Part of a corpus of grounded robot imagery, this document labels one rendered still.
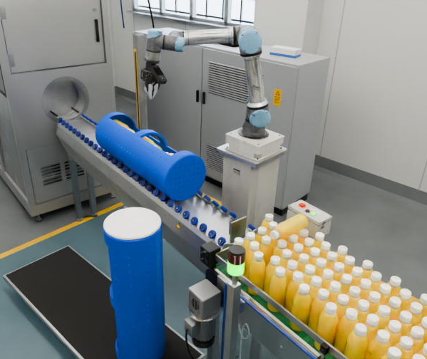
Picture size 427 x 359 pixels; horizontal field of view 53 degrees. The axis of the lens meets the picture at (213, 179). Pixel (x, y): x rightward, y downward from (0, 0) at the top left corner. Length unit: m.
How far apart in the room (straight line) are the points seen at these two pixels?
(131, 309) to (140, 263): 0.29
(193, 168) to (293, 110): 1.53
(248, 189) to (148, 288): 0.86
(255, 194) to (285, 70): 1.38
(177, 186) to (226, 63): 1.94
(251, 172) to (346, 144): 2.58
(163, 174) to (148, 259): 0.49
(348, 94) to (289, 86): 1.31
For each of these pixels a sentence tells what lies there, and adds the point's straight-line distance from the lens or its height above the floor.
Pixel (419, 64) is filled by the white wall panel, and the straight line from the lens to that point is 4.54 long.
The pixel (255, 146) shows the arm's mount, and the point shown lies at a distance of 2.46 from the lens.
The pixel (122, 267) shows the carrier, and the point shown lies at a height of 0.86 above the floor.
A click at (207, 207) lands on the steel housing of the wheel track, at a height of 0.93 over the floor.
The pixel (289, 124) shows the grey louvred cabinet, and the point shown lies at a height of 0.95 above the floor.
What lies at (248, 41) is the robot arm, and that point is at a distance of 2.26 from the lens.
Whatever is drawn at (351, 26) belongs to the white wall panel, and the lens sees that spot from 4.77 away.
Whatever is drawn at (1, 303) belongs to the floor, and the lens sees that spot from 3.43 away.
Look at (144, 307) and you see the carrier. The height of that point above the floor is 0.60.
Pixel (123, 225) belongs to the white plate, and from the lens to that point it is 2.10.
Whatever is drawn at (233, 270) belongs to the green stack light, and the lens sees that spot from 1.58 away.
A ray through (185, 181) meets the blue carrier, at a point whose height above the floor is 1.07.
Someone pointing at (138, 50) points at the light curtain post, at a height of 1.59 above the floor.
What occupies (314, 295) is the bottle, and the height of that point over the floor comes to 1.04.
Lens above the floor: 2.19
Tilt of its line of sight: 28 degrees down
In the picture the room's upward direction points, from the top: 2 degrees clockwise
